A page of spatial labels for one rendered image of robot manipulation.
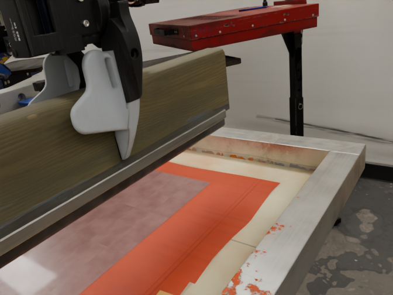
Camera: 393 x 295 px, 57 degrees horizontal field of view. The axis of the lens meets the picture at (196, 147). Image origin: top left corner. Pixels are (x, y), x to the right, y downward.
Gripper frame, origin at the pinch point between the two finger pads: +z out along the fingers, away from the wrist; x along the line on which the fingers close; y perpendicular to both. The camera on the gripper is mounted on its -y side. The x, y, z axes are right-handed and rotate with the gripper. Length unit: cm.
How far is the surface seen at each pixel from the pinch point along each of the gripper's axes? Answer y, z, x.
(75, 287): 5.7, 14.1, -3.6
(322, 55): -200, 32, -44
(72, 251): 2.2, 14.1, -8.7
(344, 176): -19.2, 10.5, 15.1
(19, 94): -29, 8, -69
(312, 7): -132, 0, -27
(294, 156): -25.6, 12.1, 6.7
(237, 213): -12.1, 14.0, 4.7
